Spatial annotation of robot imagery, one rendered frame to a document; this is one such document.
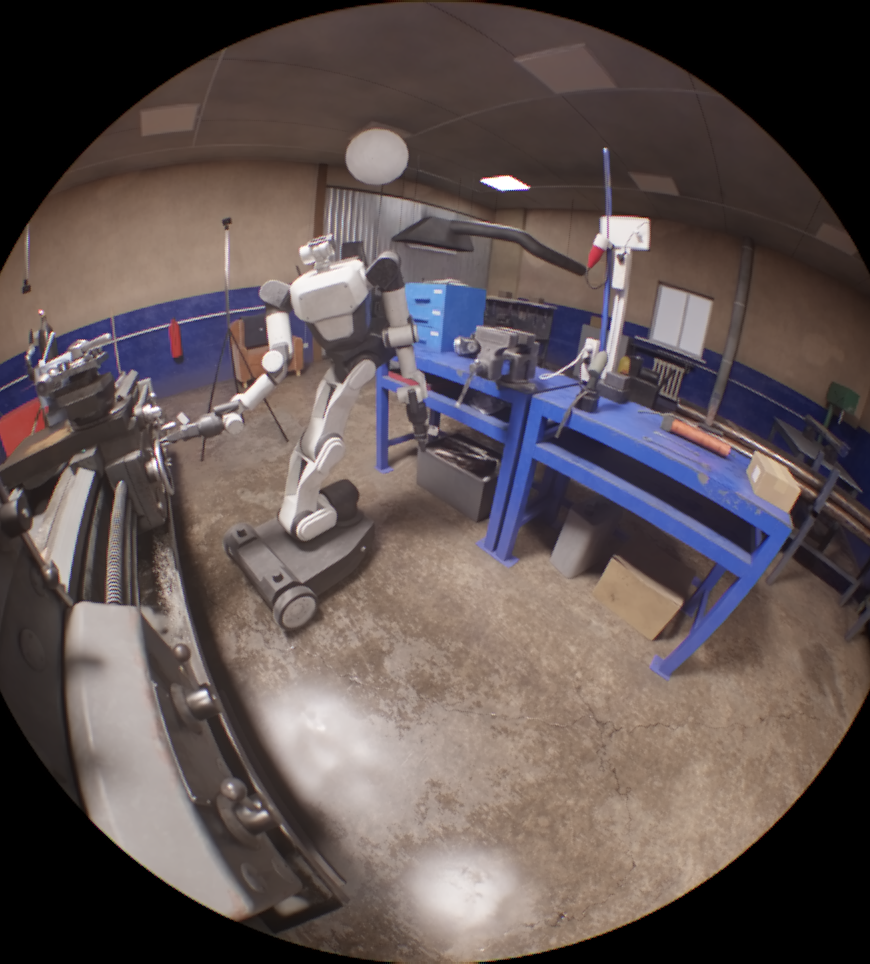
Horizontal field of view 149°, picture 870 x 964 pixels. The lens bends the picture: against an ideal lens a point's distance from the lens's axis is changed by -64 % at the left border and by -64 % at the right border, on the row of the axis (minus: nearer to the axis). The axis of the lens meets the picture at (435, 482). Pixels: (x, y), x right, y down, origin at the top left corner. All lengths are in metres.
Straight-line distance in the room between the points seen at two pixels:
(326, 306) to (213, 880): 1.37
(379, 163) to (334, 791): 4.76
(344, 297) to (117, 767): 1.27
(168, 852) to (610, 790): 1.25
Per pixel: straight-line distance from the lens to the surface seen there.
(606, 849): 1.39
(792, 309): 6.64
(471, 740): 1.26
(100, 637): 0.64
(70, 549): 0.87
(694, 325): 6.77
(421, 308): 2.03
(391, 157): 4.25
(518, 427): 1.39
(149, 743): 0.54
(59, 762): 0.53
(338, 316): 1.24
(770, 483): 1.27
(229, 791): 0.49
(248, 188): 5.65
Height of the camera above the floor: 1.21
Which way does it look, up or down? 33 degrees down
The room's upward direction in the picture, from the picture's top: 5 degrees clockwise
